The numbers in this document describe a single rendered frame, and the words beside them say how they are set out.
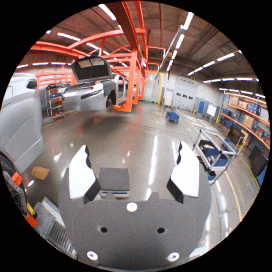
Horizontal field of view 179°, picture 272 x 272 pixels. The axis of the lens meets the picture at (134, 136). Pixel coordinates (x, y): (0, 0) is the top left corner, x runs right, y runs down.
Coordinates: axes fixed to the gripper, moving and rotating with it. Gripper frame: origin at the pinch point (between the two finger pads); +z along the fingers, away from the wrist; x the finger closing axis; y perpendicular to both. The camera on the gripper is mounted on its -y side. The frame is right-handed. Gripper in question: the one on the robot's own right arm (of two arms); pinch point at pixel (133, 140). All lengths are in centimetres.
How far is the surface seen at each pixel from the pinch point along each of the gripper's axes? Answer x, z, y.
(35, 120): -101, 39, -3
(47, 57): -808, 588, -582
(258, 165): 517, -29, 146
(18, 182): -91, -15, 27
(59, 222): -99, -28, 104
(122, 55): -30, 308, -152
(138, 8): 18, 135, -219
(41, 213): -120, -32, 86
